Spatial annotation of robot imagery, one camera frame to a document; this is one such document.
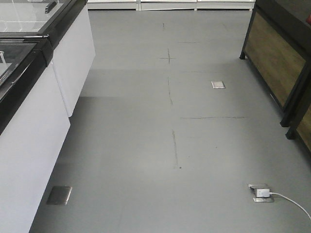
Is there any far wooden produce stand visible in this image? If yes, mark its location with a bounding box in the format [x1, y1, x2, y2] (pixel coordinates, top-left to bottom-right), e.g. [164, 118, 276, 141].
[240, 0, 311, 127]

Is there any near white chest freezer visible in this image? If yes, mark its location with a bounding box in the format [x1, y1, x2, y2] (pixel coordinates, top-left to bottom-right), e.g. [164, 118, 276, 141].
[0, 39, 70, 233]

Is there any silver floor outlet cover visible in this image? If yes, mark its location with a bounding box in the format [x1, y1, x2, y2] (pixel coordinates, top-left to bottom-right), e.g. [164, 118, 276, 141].
[211, 81, 225, 89]

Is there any white power adapter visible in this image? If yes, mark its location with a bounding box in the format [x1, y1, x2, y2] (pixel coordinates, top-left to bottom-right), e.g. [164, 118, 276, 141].
[254, 188, 270, 198]

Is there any far white chest freezer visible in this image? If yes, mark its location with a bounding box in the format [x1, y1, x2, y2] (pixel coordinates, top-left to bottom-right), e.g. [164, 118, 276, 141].
[0, 0, 95, 117]

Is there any dark floor outlet cover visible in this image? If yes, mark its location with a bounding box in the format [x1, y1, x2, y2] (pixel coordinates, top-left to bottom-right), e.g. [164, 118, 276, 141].
[46, 186, 72, 205]

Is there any wooden produce stand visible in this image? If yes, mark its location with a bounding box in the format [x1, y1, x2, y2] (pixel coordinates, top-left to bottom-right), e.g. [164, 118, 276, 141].
[286, 97, 311, 160]
[240, 0, 311, 127]

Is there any white store shelving unit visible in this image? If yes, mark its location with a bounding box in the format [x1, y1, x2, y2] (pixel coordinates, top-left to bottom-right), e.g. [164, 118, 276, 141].
[87, 0, 255, 11]

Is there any white chest freezer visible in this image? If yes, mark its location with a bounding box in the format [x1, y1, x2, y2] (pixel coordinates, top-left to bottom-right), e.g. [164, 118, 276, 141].
[0, 0, 95, 117]
[0, 39, 70, 233]

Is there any near wooden produce stand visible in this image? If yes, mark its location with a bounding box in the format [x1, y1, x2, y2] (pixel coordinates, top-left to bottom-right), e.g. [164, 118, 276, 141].
[286, 97, 311, 160]

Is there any open floor outlet box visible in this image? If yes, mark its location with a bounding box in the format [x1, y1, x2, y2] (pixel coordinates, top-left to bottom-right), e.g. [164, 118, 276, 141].
[248, 183, 274, 202]

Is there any white power cable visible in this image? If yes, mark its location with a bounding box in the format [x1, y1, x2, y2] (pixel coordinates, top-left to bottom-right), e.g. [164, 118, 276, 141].
[269, 192, 311, 219]

